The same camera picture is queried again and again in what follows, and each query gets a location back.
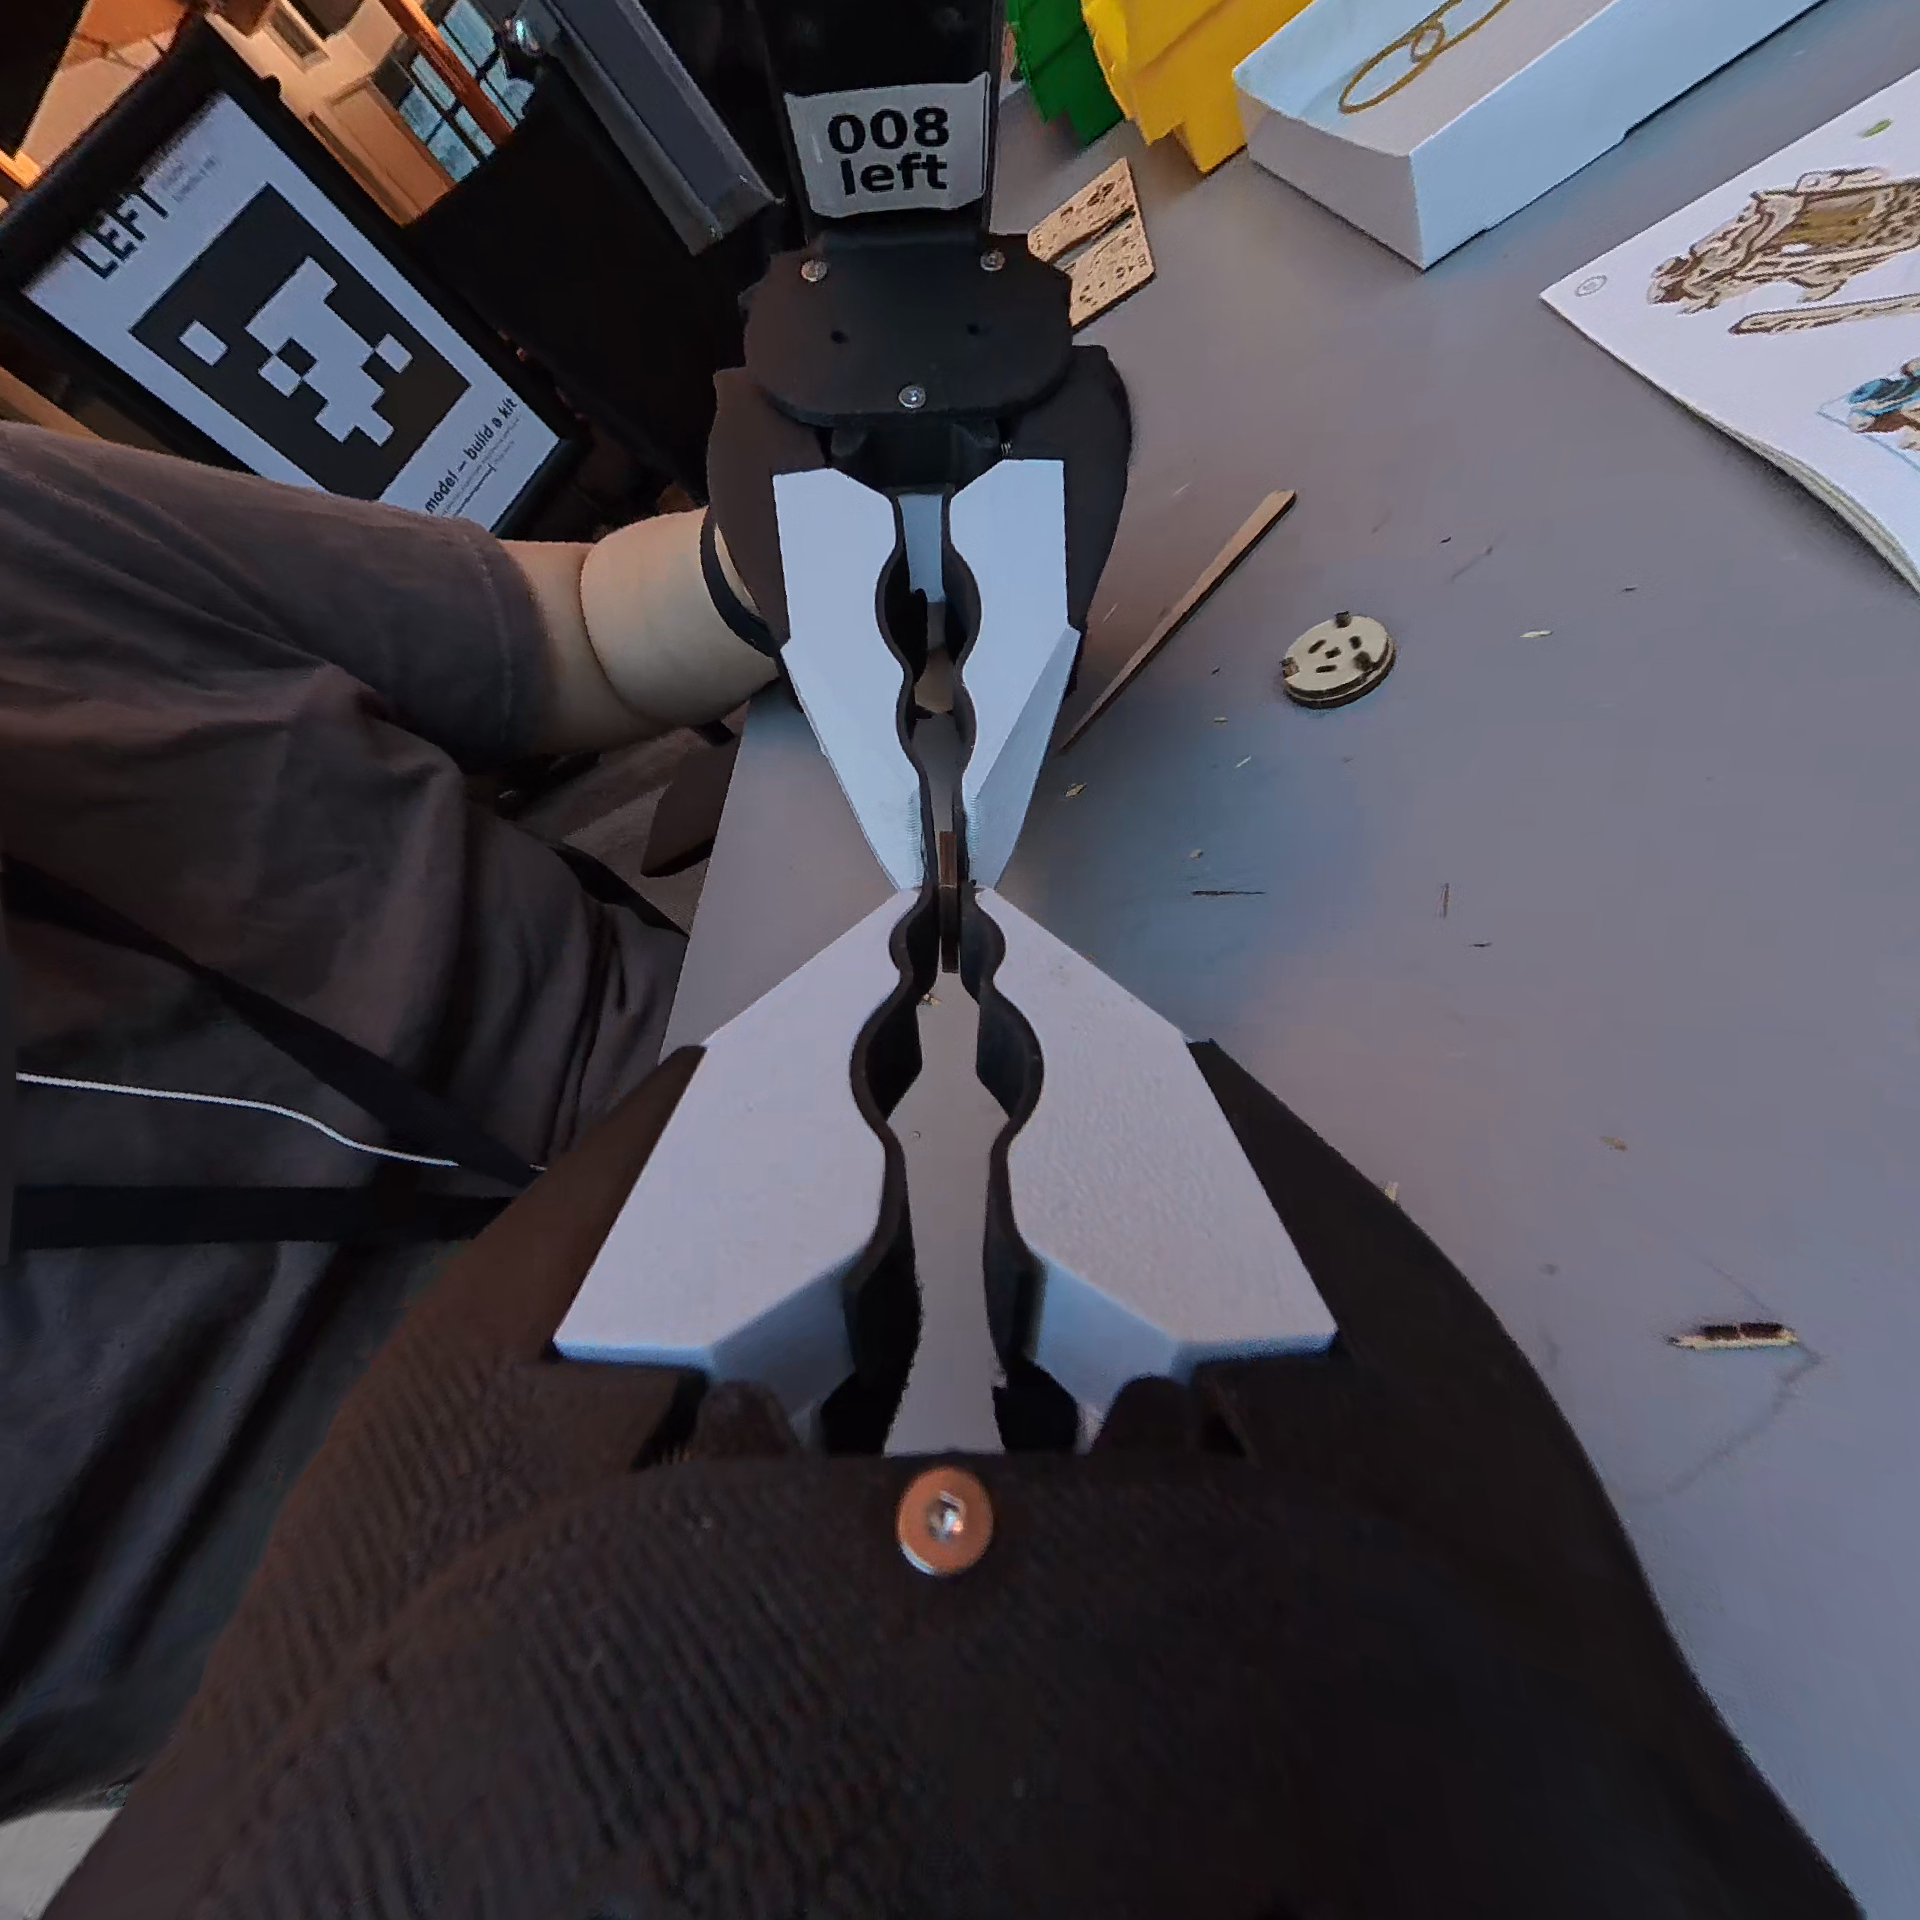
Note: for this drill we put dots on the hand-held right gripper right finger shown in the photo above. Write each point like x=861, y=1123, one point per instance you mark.
x=1154, y=1200

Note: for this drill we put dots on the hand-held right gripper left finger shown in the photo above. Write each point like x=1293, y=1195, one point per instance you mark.
x=720, y=1200

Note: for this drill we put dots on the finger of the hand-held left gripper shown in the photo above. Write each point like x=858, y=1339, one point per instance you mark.
x=1029, y=601
x=841, y=601

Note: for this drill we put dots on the laser-cut wooden puzzle sheet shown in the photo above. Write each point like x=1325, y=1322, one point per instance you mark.
x=1094, y=240

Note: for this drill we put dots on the small round wooden part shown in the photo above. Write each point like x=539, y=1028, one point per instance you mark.
x=955, y=914

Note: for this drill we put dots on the person's left forearm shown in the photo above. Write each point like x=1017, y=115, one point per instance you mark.
x=644, y=630

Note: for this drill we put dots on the grey desk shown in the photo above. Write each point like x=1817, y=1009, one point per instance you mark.
x=1425, y=975

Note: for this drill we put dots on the black wristband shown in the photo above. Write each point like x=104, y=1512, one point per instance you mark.
x=728, y=585

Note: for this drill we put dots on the tapered wooden stick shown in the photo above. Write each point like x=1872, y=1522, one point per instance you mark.
x=1185, y=614

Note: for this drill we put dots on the green storage bin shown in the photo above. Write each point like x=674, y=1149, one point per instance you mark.
x=1050, y=61

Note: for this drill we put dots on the grey metal beam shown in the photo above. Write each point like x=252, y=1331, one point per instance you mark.
x=660, y=135

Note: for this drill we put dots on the slotted wooden disc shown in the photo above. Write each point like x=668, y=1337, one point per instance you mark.
x=1338, y=661

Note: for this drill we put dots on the yellow storage bin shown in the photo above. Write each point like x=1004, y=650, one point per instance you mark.
x=1185, y=61

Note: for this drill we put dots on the pile of tan rubber bands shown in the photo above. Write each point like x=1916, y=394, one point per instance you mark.
x=1402, y=52

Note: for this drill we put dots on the small wooden scrap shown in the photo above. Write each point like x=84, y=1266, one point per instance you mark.
x=1732, y=1335

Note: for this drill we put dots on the framed marker sign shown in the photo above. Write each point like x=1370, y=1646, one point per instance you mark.
x=285, y=360

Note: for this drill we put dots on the white tray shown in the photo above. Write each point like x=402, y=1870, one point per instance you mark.
x=1500, y=135

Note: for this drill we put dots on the person's dark shirt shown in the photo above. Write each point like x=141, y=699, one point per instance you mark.
x=224, y=750

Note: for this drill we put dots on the open instruction booklet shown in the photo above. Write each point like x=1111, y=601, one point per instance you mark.
x=1724, y=375

